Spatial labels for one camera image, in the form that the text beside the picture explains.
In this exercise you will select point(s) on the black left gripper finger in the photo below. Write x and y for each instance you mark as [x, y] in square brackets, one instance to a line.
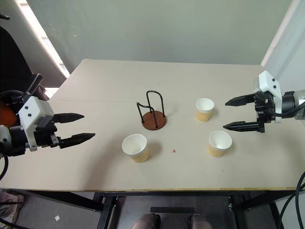
[69, 117]
[76, 139]

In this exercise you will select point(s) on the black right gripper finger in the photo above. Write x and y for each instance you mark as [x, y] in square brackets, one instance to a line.
[241, 100]
[243, 126]

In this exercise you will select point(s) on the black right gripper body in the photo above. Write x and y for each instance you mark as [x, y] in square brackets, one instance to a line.
[264, 105]

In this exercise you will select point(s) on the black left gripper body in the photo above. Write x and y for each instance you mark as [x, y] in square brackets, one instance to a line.
[45, 133]

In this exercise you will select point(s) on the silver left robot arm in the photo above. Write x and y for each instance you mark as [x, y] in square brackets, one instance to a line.
[14, 140]

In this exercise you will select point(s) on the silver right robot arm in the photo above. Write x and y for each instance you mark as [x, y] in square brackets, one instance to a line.
[289, 102]

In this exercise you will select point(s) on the yellow white paper cup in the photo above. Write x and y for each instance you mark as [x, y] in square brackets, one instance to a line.
[204, 109]
[135, 148]
[218, 144]

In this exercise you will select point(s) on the orange round object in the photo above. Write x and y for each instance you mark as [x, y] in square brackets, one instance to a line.
[7, 114]

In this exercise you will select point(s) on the pink shoe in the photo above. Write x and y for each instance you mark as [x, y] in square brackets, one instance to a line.
[9, 205]

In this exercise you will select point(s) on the small white paper scrap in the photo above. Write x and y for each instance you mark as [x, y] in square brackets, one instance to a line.
[57, 217]

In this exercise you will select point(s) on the black platform with step plate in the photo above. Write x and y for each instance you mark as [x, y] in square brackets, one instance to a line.
[171, 210]

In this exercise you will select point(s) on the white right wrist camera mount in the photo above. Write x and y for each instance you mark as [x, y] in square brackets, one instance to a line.
[267, 82]

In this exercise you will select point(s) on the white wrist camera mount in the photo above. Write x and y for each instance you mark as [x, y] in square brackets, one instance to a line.
[33, 109]
[267, 82]

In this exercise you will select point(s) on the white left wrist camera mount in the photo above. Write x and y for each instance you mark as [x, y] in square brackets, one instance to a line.
[33, 109]

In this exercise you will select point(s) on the black metal table frame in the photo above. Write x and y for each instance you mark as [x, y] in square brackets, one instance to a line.
[71, 199]

